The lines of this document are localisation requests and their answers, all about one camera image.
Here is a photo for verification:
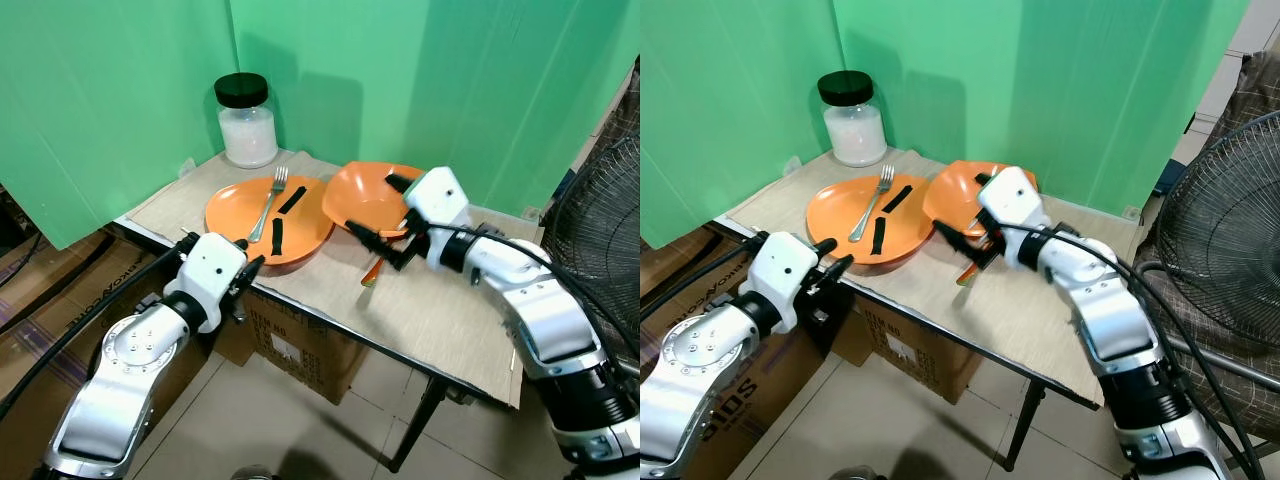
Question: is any brown patterned cloth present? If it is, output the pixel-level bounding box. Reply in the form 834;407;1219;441
1190;48;1280;201
572;58;641;196

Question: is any glass jar with black lid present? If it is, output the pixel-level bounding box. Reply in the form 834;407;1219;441
818;71;889;168
214;73;280;169

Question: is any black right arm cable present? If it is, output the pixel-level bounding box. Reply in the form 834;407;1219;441
1000;222;1256;480
425;222;641;361

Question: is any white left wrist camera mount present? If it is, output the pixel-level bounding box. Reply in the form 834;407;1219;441
745;232;829;309
163;232;251;306

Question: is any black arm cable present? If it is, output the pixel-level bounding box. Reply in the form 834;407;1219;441
425;222;641;361
1000;222;1256;480
0;238;191;421
640;235;761;331

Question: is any printed brown cardboard box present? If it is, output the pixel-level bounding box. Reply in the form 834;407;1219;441
850;290;986;406
245;288;371;406

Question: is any black standing fan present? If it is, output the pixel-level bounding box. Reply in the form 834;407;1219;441
540;135;641;346
1135;110;1280;401

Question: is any orange plastic bowl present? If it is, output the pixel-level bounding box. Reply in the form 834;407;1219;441
922;160;1041;241
322;162;426;241

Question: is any silver metal fork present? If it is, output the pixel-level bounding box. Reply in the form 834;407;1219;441
849;164;896;244
246;166;290;244

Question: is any black metal table leg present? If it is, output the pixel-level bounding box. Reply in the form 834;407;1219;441
1003;405;1051;471
388;375;446;473

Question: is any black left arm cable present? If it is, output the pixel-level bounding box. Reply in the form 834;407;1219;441
0;238;191;421
640;235;761;331

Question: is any large strapped cardboard box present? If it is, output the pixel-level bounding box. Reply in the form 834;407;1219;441
0;230;191;480
640;232;761;331

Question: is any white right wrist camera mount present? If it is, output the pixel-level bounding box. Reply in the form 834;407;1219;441
975;165;1051;256
400;167;471;241

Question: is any orange plastic plate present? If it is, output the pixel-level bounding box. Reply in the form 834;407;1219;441
806;174;946;266
205;176;337;266

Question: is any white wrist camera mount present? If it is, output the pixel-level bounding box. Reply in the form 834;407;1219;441
975;165;1051;256
745;232;829;309
400;167;471;241
163;232;251;306

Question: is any green backdrop panel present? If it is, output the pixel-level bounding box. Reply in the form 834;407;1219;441
640;0;846;251
833;0;1251;216
0;0;239;251
228;0;641;216

